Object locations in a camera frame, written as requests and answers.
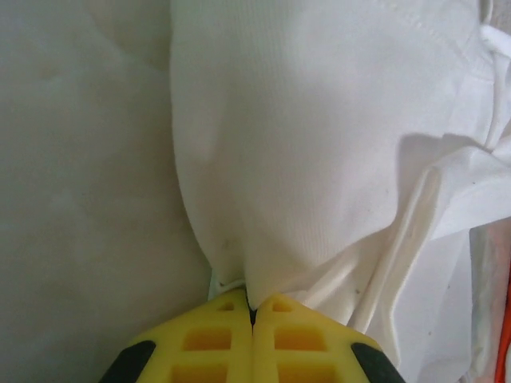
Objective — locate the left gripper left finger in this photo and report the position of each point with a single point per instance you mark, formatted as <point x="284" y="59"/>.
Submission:
<point x="167" y="359"/>

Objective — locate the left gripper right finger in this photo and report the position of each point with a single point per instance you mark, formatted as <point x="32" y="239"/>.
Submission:
<point x="339" y="359"/>

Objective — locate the white t-shirt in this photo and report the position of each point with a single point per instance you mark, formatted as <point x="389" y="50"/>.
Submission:
<point x="299" y="139"/>

